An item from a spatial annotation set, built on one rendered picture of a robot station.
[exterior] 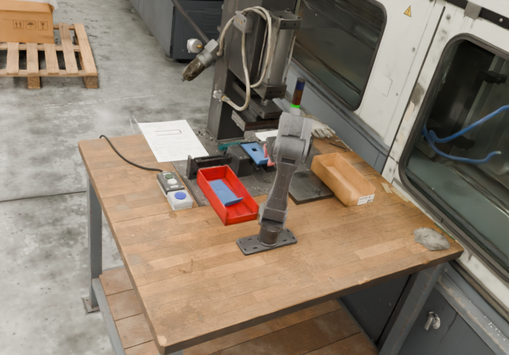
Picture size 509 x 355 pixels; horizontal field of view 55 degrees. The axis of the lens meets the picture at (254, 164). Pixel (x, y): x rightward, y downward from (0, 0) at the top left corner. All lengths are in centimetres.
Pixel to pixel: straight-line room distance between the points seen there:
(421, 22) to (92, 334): 194
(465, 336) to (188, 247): 110
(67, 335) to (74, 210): 87
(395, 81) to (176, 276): 124
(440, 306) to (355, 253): 56
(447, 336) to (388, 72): 109
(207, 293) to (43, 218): 177
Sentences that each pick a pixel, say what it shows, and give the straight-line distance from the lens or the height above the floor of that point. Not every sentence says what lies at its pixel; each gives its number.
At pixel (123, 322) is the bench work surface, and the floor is 22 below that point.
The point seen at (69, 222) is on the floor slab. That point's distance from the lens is 299.
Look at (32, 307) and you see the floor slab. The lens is 258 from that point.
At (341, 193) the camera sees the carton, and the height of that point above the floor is 93.
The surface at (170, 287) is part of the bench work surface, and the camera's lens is 142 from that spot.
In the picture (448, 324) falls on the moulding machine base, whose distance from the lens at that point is 212.
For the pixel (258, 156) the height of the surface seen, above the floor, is 99.
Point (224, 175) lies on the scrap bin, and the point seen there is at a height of 92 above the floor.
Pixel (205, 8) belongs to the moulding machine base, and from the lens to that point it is 490.
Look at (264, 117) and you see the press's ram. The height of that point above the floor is 116.
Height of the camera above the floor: 195
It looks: 33 degrees down
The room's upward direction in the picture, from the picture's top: 12 degrees clockwise
